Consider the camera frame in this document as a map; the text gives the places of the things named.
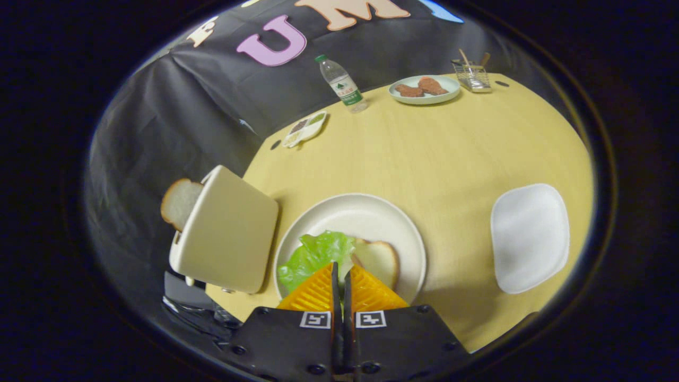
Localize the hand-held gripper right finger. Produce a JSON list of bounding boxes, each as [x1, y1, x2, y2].
[[342, 264, 470, 380]]

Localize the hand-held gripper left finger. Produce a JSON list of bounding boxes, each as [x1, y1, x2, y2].
[[228, 262, 340, 382]]

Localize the green lettuce leaf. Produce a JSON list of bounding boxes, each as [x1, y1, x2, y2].
[[277, 230, 356, 295]]

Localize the white bread slice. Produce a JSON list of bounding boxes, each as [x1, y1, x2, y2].
[[351, 240, 400, 291], [161, 178, 205, 232]]

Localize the cream toaster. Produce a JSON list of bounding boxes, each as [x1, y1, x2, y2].
[[169, 164, 280, 295]]

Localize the large cream round plate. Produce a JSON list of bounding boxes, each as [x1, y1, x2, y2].
[[273, 193, 427, 306]]

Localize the white square plate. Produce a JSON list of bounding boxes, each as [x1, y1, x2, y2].
[[491, 184, 571, 294]]

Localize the white divided condiment dish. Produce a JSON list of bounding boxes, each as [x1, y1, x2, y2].
[[282, 110, 328, 149]]

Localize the pale blue round plate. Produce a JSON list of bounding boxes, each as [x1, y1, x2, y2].
[[388, 74, 461, 105]]

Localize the clear plastic water bottle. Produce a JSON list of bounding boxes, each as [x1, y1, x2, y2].
[[315, 54, 369, 114]]

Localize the black backdrop cloth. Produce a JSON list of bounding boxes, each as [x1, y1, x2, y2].
[[85, 0, 563, 345]]

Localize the clear utensil holder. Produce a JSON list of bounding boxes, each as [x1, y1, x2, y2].
[[451, 60, 492, 93]]

